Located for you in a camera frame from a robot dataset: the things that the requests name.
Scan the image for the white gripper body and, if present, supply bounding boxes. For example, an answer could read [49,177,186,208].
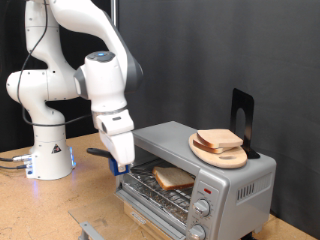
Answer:
[92,108,136,166]

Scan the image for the white bread slice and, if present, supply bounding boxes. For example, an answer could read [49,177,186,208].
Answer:
[152,165,196,192]

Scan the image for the glass oven door with handle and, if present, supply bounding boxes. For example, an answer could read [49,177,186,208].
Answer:
[68,191,168,240]

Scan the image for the silver oven knob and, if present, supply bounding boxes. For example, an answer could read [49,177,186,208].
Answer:
[193,198,212,218]
[188,223,207,240]

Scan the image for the wooden toy toast slice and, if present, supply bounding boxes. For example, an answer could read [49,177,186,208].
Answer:
[196,128,244,149]
[192,134,234,155]

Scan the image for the silver toaster oven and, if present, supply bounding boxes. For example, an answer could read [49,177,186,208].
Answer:
[114,120,278,240]

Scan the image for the oval wooden plate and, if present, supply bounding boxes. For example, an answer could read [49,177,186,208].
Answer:
[188,132,249,170]

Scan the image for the metal pole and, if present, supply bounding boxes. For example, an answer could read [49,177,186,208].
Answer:
[110,0,119,26]

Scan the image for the black metal bookend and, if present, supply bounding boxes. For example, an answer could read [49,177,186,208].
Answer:
[229,87,262,160]

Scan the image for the black backdrop curtain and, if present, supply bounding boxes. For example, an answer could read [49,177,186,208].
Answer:
[0,0,116,153]

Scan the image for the gray backdrop curtain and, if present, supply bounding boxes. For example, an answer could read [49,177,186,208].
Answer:
[114,0,320,239]

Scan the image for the wire oven rack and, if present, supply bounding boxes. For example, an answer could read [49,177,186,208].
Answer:
[123,159,197,225]

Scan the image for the black base cable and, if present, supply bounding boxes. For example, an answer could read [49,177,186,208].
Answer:
[0,163,29,171]
[0,154,33,164]

